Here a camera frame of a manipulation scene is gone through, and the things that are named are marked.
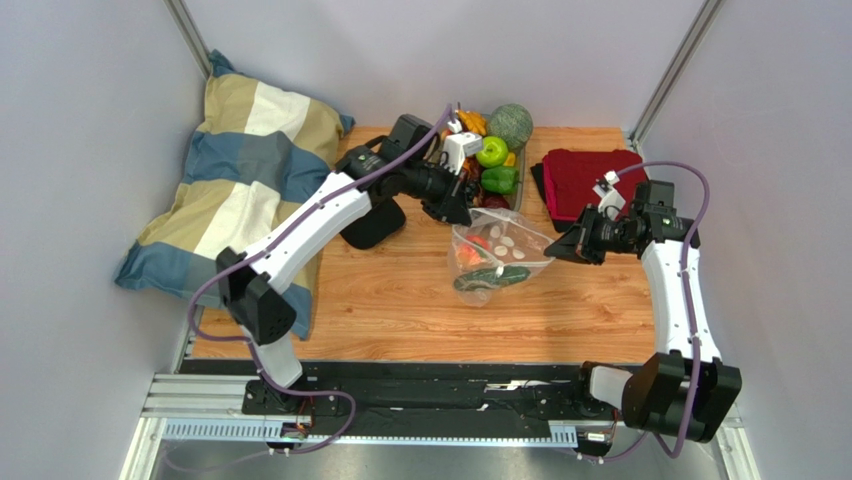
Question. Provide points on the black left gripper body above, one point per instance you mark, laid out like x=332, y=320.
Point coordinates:
x=429, y=184

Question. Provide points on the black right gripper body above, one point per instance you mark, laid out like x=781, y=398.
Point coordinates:
x=589, y=236

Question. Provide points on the clear polka dot zip bag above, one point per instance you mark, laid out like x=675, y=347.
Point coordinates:
x=513, y=239

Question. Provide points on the green cucumber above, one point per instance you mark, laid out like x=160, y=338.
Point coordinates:
x=491, y=278

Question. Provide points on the peach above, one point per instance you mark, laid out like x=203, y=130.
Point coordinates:
x=474, y=250

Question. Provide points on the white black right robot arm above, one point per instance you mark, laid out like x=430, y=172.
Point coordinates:
x=684, y=390

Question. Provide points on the red apple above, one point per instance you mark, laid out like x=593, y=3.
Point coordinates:
x=495, y=201

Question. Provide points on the grey fruit basket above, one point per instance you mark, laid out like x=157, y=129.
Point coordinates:
x=471, y=172

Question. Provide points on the black cap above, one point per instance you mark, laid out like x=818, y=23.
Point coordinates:
x=382, y=221

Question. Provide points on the green bell pepper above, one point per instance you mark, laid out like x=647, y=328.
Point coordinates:
x=501, y=180

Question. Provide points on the red folded cloth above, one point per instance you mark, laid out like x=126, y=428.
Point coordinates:
x=565, y=180

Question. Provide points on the green apple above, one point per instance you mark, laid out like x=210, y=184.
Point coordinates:
x=494, y=153

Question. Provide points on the green cantaloupe melon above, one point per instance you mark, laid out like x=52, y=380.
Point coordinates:
x=512, y=123

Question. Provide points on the striped blue beige pillow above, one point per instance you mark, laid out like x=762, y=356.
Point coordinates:
x=258, y=155

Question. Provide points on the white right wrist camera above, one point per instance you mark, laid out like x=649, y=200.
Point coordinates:
x=611, y=201

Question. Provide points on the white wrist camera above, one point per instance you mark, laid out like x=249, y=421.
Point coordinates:
x=458, y=146
x=611, y=201

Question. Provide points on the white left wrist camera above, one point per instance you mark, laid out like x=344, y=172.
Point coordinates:
x=458, y=146

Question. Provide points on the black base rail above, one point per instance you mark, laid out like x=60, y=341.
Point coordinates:
x=421, y=399

